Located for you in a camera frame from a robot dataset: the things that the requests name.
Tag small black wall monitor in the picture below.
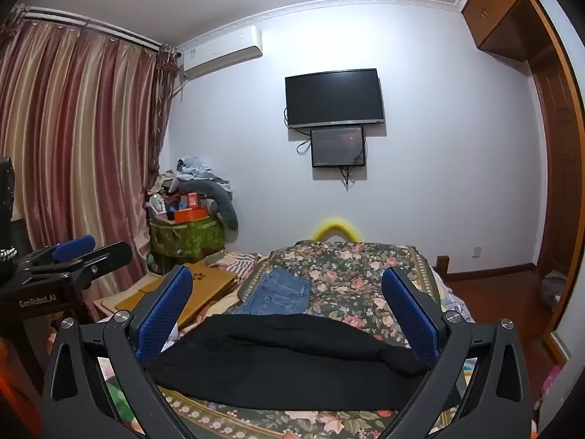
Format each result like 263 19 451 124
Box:
310 126 366 168

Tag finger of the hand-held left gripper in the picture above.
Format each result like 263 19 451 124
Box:
23 234 97 273
46 241 133 286

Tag light wooden board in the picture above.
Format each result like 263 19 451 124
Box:
94 279 165 322

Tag wooden lap desk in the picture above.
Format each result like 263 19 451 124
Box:
116 263 236 330

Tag black pants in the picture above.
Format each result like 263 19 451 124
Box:
148 313 460 412

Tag curtain rail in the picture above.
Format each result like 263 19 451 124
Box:
18 4 179 56

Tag black wall television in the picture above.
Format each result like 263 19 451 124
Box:
284 68 385 130

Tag white air conditioner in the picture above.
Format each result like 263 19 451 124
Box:
177 26 264 78

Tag colourful printed sheet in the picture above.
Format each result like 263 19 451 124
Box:
96 354 151 439

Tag brown wooden door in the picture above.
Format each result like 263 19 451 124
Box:
530 50 573 293

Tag wooden overhead cabinet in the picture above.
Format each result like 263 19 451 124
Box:
461 0 554 62

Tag grey cloth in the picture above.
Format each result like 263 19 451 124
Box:
541 270 567 307

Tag orange flat box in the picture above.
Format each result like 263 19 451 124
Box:
167 208 208 225

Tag striped pink curtain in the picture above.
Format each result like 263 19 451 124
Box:
0 2 179 325

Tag yellow curved object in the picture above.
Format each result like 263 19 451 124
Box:
312 219 364 242

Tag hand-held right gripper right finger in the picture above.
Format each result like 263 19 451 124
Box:
380 265 533 439

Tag striped cloth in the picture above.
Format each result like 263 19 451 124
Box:
215 251 263 279

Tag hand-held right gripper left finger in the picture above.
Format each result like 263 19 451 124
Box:
40 264 202 439

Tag grey long pillow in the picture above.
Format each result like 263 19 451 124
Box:
178 178 239 230

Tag green patterned storage box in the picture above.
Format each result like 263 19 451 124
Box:
148 215 227 275

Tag floral blanket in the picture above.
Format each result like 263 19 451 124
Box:
151 240 462 439

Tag blue jeans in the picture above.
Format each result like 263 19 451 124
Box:
235 267 312 317

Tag pile of clothes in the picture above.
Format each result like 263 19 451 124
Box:
158 154 234 193

